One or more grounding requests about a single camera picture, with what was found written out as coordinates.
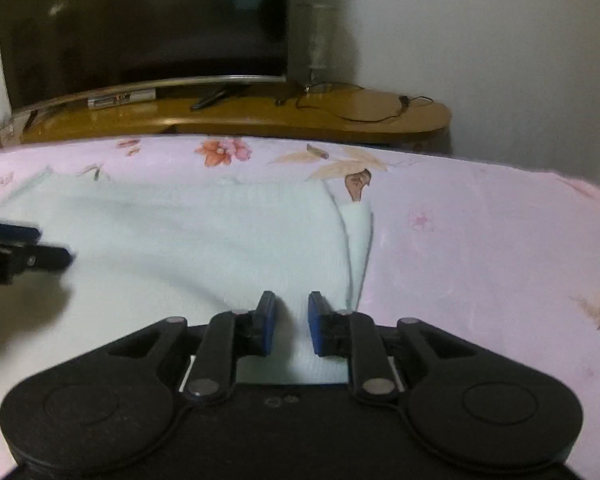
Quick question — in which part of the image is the black remote control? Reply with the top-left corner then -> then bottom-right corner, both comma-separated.
190,88 -> 229,111

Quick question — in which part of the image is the black flat screen television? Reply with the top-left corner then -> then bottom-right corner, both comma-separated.
0,0 -> 289,112

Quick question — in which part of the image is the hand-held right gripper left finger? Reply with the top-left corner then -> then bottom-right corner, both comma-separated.
107,290 -> 279,406

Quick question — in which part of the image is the wooden television stand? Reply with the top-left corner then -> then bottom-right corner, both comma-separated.
10,79 -> 453,156

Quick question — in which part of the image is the pale green knit sweater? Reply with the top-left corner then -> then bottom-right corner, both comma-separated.
0,167 -> 374,478

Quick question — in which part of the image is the silver set-top box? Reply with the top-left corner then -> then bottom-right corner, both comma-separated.
87,88 -> 157,110

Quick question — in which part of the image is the pink floral bed sheet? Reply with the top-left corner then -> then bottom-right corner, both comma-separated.
0,135 -> 600,480

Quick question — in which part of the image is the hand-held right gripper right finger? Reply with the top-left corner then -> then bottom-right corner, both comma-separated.
307,291 -> 477,406

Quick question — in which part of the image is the clear glass cylinder vase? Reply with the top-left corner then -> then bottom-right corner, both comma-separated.
295,2 -> 339,87

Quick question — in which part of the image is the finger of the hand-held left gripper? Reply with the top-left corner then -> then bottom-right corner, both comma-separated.
0,218 -> 42,245
0,238 -> 76,287

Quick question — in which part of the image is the black cable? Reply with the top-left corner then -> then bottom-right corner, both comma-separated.
275,80 -> 434,124

